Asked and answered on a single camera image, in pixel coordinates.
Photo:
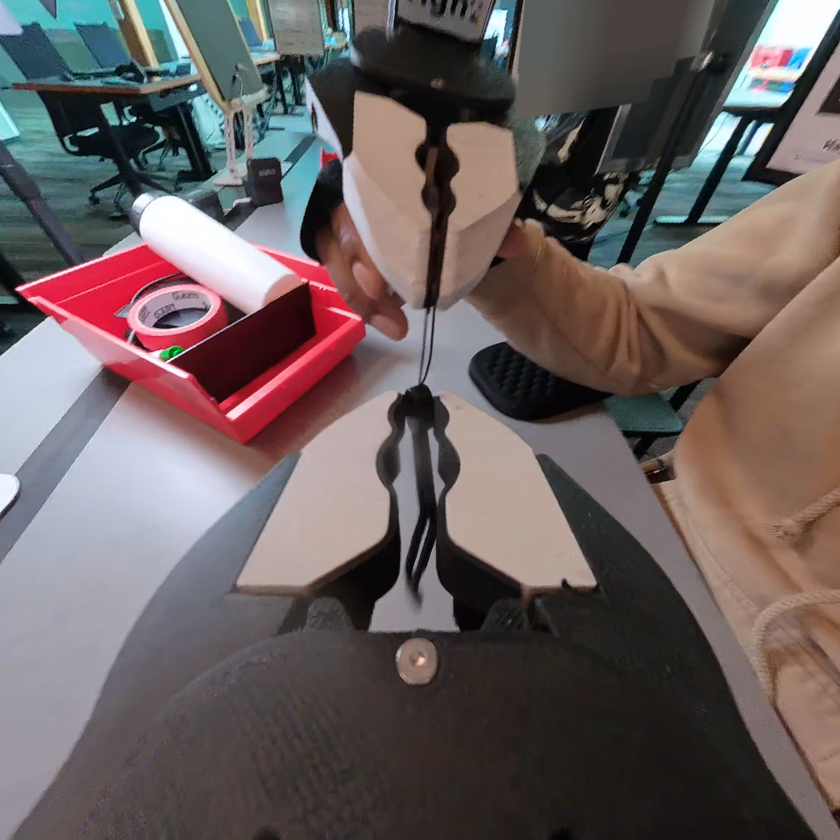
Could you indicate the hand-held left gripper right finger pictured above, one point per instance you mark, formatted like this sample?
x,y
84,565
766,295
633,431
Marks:
x,y
512,505

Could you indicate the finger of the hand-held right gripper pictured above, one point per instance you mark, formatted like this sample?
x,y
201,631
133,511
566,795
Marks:
x,y
387,197
482,197

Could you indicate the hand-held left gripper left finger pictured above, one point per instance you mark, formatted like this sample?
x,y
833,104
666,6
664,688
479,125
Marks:
x,y
328,512

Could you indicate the red plastic bin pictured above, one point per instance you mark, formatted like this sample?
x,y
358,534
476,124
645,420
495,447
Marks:
x,y
275,394

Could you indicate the white bottle with black cap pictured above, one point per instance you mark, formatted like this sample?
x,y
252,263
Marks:
x,y
210,253

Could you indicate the person's right forearm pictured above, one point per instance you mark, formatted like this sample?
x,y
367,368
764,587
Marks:
x,y
643,308

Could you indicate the person's right hand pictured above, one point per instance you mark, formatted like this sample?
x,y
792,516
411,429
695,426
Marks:
x,y
364,295

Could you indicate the black white patterned cloth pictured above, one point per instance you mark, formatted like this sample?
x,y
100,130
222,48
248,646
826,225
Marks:
x,y
577,190

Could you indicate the black chair armrest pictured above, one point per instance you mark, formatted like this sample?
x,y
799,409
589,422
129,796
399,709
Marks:
x,y
525,384

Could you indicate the small black box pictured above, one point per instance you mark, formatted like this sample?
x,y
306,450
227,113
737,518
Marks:
x,y
264,182

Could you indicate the black bin divider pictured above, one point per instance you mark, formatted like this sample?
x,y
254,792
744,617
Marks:
x,y
256,348

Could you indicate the grey panel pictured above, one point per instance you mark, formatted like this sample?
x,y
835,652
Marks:
x,y
610,52

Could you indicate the wooden board stand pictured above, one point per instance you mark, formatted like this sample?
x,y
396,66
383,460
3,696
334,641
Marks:
x,y
220,46

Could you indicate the person's beige hoodie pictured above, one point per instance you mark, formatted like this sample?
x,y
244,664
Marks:
x,y
768,558

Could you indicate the pink tape roll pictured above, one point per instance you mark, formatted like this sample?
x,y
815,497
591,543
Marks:
x,y
148,321

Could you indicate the black office chair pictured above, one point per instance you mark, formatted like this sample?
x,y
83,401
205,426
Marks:
x,y
98,138

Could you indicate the wooden desk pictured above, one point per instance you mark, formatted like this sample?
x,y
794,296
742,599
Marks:
x,y
105,88

